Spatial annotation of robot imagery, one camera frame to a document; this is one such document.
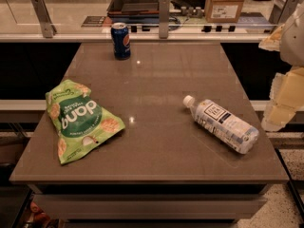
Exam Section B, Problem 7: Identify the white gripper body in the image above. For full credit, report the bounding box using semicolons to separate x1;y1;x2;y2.
258;25;283;51

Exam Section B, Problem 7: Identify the dark open tray box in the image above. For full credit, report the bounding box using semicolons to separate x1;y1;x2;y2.
107;0;159;15

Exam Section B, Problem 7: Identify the grey table drawer front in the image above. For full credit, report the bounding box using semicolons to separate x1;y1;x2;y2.
34;195;267;220

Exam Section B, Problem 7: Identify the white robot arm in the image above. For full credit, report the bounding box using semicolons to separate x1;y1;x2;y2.
258;2;304;132

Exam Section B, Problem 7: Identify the metal glass bracket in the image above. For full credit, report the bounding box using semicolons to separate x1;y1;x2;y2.
159;0;170;39
30;0;57;38
269;0;304;25

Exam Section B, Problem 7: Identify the right metal glass bracket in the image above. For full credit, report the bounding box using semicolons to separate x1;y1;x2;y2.
269;0;304;25

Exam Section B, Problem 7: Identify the brown cardboard box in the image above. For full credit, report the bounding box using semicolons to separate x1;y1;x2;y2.
204;0;244;23

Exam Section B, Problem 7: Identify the center metal glass bracket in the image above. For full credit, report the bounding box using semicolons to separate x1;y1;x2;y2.
159;0;170;39

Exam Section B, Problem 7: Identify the left metal glass bracket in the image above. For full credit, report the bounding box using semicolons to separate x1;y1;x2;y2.
30;0;57;38

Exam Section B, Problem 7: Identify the green snack chip bag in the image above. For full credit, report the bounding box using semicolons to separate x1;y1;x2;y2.
46;80;125;165

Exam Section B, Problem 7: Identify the clear plastic water bottle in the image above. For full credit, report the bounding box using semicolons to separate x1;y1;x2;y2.
183;95;259;154

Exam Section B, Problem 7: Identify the blue pepsi can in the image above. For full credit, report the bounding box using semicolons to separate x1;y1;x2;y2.
111;22;131;60

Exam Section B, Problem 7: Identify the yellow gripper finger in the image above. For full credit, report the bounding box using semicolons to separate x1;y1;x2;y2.
261;100;295;132
270;67;304;108

